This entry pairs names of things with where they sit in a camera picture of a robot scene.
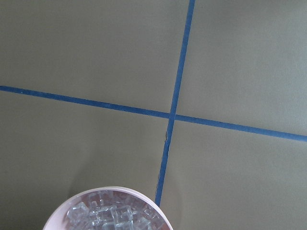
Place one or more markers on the pink bowl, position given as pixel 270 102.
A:
pixel 57 220

